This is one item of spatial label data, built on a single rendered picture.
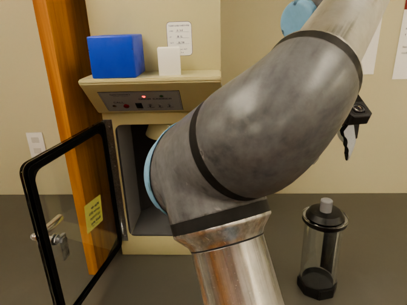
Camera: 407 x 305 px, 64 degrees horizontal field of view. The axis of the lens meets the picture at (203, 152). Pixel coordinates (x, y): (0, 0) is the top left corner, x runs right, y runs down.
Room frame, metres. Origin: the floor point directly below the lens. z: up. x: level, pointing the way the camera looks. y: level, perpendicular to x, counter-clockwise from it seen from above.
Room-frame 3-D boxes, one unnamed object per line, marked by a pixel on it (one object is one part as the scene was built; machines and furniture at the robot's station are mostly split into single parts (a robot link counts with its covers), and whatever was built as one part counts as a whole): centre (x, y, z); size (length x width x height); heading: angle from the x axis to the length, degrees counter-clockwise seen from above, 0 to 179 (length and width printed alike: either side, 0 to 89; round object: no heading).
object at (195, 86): (0.79, 0.11, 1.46); 0.32 x 0.12 x 0.10; 87
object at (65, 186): (0.69, 0.30, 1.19); 0.30 x 0.01 x 0.40; 167
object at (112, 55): (0.80, 0.19, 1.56); 0.10 x 0.10 x 0.09; 87
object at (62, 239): (0.59, 0.31, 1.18); 0.02 x 0.02 x 0.06; 77
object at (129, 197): (0.97, 0.10, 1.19); 0.26 x 0.24 x 0.35; 87
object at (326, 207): (0.70, -0.30, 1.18); 0.09 x 0.09 x 0.07
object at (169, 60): (0.79, 0.07, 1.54); 0.05 x 0.05 x 0.06; 4
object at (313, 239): (0.70, -0.30, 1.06); 0.11 x 0.11 x 0.21
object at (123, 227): (0.85, 0.26, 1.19); 0.03 x 0.02 x 0.39; 87
